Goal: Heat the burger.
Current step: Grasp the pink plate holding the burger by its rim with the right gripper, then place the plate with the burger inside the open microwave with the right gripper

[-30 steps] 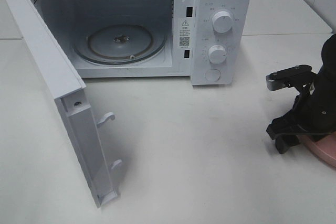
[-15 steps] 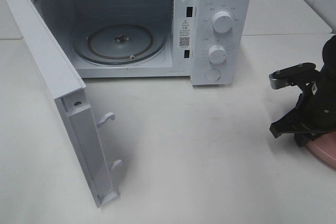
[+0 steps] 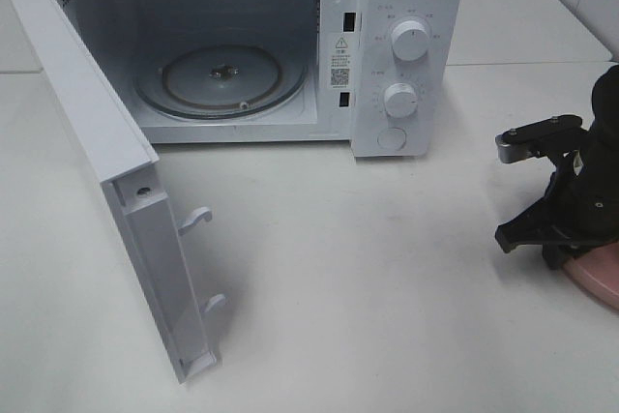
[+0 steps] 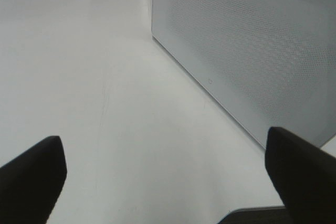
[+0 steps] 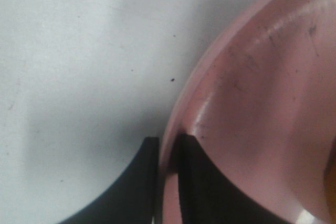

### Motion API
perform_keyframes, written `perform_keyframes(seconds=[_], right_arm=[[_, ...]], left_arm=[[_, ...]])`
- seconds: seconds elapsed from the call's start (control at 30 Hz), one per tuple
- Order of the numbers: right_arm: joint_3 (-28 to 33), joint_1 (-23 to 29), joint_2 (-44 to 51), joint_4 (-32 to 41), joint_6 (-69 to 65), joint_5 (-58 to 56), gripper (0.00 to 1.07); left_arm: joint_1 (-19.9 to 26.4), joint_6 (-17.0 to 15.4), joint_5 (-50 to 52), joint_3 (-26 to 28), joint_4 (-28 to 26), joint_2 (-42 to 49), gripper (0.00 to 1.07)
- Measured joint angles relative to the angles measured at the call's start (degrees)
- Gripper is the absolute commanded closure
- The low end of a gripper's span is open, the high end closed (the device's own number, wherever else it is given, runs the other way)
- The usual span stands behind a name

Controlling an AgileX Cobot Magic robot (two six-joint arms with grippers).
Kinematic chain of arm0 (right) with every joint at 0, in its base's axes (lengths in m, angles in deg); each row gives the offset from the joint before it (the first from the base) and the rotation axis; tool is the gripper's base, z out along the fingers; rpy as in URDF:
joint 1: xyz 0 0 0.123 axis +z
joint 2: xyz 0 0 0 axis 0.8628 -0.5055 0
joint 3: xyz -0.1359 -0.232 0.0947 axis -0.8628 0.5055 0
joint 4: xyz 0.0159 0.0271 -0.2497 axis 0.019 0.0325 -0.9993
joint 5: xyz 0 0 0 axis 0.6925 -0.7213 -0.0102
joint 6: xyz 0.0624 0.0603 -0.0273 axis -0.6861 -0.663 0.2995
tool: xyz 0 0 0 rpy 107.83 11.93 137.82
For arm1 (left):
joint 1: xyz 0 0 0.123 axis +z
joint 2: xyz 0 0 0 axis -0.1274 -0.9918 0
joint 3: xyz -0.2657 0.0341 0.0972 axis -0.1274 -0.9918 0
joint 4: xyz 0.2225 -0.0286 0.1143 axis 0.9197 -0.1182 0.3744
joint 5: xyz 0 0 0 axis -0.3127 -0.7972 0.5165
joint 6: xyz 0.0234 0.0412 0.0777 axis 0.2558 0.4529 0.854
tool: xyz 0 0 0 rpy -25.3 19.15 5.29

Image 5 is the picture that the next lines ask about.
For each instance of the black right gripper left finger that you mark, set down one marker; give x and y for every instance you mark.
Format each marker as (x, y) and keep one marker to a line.
(131, 198)

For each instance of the pink round plate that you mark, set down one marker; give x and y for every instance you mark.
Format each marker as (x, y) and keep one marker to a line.
(261, 103)

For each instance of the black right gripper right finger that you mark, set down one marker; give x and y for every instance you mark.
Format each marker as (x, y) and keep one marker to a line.
(208, 196)

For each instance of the toy burger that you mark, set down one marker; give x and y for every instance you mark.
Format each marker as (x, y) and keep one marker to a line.
(329, 183)

